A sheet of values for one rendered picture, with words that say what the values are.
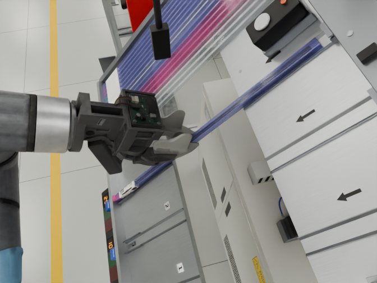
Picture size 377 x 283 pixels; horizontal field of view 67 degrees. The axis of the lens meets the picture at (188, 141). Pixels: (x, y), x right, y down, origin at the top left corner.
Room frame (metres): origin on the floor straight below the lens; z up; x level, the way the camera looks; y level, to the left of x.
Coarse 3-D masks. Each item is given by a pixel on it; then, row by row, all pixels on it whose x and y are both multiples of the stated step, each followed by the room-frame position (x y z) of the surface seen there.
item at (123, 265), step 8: (112, 176) 0.27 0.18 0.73; (112, 184) 0.25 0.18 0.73; (112, 192) 0.23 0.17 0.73; (112, 200) 0.21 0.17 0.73; (120, 200) 0.21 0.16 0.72; (112, 208) 0.19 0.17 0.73; (120, 208) 0.20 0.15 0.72; (112, 216) 0.18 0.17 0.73; (120, 216) 0.18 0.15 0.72; (112, 224) 0.16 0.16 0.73; (120, 224) 0.16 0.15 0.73; (120, 232) 0.14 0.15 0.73; (120, 240) 0.12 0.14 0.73; (120, 248) 0.11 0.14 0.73; (120, 256) 0.09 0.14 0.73; (120, 264) 0.08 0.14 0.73; (128, 264) 0.08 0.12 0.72; (120, 272) 0.06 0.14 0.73; (128, 272) 0.06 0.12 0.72; (120, 280) 0.05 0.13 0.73; (128, 280) 0.05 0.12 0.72
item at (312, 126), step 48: (240, 48) 0.37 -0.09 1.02; (288, 48) 0.32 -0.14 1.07; (336, 48) 0.28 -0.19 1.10; (288, 96) 0.25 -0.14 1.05; (336, 96) 0.22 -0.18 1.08; (288, 144) 0.19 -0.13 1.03; (336, 144) 0.17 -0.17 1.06; (288, 192) 0.13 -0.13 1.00; (336, 192) 0.12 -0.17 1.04; (336, 240) 0.07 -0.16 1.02
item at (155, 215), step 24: (144, 168) 0.26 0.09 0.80; (168, 168) 0.23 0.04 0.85; (144, 192) 0.21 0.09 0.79; (168, 192) 0.19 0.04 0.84; (144, 216) 0.16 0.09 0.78; (168, 216) 0.15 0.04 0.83; (144, 240) 0.12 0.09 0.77; (168, 240) 0.11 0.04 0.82; (192, 240) 0.10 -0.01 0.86; (144, 264) 0.07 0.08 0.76; (168, 264) 0.07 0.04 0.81; (192, 264) 0.06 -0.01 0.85
